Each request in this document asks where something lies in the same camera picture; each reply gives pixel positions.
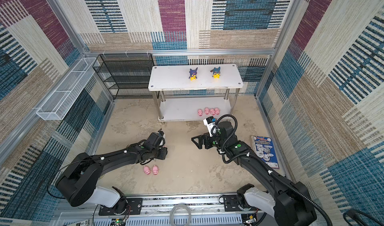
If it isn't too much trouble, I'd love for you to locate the blue picture book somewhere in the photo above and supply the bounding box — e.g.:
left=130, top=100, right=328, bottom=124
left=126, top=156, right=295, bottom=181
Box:
left=251, top=136, right=279, bottom=169

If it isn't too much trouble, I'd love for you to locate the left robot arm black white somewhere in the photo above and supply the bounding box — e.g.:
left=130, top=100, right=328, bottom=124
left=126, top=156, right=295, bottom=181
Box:
left=55, top=130, right=168, bottom=208

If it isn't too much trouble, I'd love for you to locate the white two-tier shelf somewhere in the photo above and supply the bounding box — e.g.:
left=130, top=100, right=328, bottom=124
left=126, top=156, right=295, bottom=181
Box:
left=148, top=64, right=244, bottom=122

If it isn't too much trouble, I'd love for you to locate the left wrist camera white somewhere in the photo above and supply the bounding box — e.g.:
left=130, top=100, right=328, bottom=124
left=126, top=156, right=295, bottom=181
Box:
left=158, top=129, right=166, bottom=148

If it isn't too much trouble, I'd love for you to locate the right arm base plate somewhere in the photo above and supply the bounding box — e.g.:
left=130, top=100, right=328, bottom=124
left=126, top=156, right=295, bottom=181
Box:
left=219, top=194, right=250, bottom=212

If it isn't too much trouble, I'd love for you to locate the clear tubing coil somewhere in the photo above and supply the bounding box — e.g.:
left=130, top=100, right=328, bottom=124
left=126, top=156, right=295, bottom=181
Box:
left=170, top=204, right=192, bottom=226

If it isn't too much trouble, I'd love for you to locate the purple yellow toy figure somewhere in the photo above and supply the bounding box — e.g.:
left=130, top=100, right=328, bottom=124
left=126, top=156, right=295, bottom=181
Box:
left=189, top=67, right=198, bottom=81

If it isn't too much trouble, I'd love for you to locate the white wire mesh basket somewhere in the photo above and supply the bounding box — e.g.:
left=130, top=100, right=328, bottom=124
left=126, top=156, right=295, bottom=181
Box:
left=37, top=58, right=96, bottom=121

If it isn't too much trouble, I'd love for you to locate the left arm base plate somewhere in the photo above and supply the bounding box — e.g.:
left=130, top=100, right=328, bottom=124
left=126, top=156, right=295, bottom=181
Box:
left=98, top=198, right=143, bottom=216

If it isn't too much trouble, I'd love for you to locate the blue yellow toy figure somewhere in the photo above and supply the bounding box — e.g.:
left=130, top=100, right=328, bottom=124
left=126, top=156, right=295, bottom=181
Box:
left=211, top=67, right=221, bottom=79

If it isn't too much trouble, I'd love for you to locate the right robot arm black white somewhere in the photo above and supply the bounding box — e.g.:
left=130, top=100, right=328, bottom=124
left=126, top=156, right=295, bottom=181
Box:
left=191, top=114, right=333, bottom=226

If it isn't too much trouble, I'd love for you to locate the black wire mesh rack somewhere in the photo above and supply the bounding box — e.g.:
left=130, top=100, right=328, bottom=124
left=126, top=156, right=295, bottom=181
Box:
left=93, top=53, right=155, bottom=100

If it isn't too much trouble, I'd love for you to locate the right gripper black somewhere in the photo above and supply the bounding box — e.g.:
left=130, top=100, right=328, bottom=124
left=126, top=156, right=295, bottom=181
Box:
left=191, top=131, right=227, bottom=150

